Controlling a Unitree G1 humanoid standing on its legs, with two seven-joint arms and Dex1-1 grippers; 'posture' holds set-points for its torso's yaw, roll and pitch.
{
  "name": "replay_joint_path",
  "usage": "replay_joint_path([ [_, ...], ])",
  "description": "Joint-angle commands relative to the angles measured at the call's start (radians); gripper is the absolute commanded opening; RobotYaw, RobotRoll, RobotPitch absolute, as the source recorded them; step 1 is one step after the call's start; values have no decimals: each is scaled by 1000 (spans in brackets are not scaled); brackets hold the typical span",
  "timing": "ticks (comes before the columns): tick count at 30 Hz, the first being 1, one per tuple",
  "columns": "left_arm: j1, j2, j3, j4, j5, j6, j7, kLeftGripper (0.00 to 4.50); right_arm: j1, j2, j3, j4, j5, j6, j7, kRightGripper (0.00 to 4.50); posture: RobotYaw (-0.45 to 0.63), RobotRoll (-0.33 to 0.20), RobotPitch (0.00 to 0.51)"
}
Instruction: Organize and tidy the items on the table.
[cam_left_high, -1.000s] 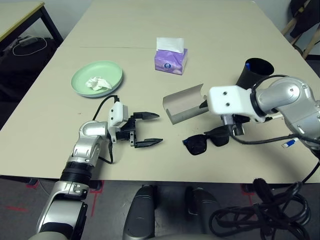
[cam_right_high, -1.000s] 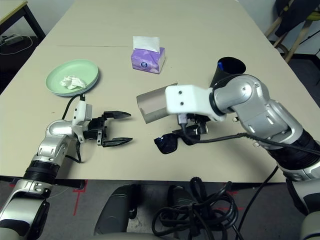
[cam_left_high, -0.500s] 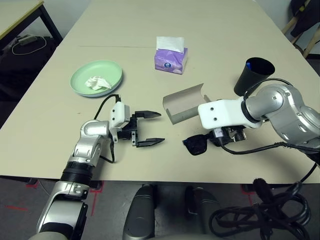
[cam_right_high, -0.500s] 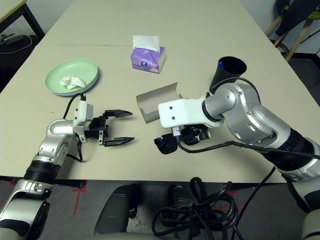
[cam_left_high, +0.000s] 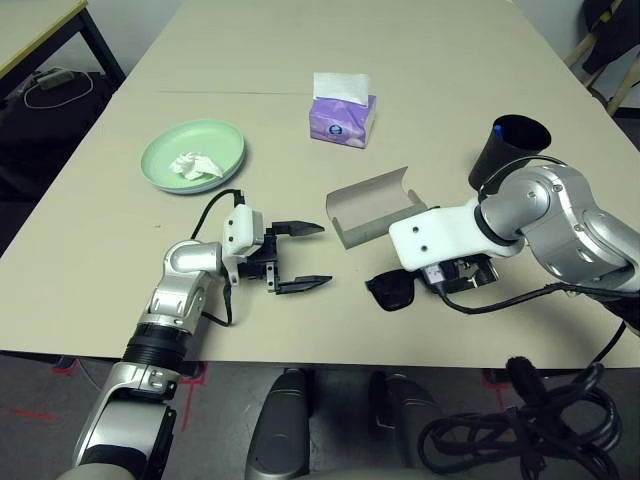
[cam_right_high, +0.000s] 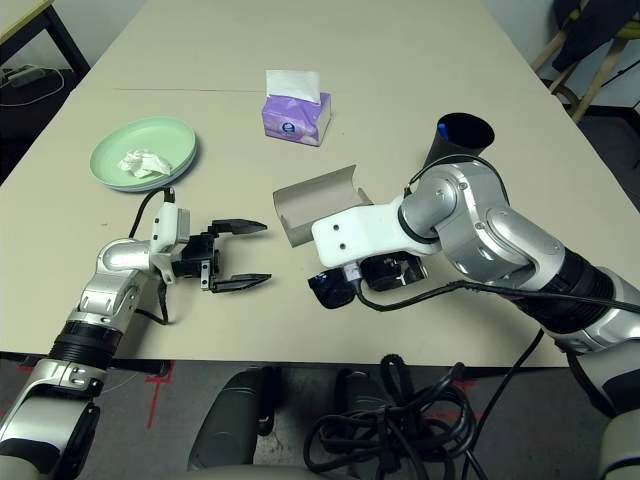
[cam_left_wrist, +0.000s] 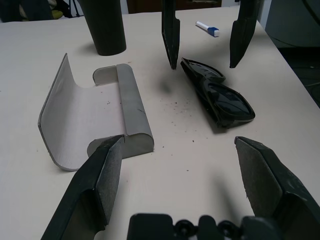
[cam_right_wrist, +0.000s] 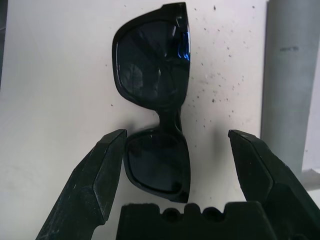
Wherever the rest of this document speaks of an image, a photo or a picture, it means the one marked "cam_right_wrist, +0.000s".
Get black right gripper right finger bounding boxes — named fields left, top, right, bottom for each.
left=227, top=128, right=320, bottom=240

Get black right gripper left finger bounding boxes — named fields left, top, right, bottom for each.
left=34, top=128, right=129, bottom=240

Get grey glasses case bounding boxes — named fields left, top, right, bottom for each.
left=259, top=0, right=320, bottom=187

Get black sunglasses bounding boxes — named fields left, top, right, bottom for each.
left=111, top=1, right=193, bottom=204

